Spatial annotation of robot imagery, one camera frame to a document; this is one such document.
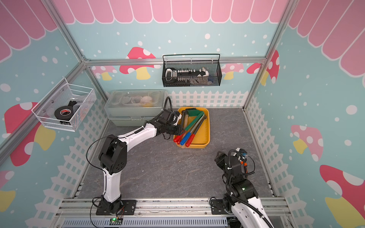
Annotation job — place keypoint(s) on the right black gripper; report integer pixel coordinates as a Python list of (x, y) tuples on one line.
[(223, 157)]

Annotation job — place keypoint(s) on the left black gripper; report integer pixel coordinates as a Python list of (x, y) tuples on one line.
[(178, 130)]

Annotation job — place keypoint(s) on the red-handled small hoe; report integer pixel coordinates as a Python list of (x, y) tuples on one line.
[(184, 123)]

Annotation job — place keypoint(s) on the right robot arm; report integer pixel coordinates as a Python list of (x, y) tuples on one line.
[(241, 198)]

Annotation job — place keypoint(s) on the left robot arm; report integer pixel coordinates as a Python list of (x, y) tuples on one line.
[(113, 155)]

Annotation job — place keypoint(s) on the yellow plastic storage tray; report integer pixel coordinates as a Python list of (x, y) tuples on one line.
[(202, 138)]

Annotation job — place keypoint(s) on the translucent green storage box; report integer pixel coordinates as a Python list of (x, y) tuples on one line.
[(134, 107)]

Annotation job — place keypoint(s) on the white socket bit set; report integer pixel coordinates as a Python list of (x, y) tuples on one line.
[(188, 76)]

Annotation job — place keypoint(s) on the black tape roll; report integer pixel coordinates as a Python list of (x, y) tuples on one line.
[(64, 113)]

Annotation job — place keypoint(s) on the green circuit board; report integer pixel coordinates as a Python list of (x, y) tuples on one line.
[(116, 221)]

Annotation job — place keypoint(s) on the black wire mesh basket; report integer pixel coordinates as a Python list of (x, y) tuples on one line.
[(209, 62)]

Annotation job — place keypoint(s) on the white wire wall basket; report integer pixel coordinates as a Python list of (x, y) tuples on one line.
[(81, 98)]

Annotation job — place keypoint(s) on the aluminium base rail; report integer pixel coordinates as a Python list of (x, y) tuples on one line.
[(145, 213)]

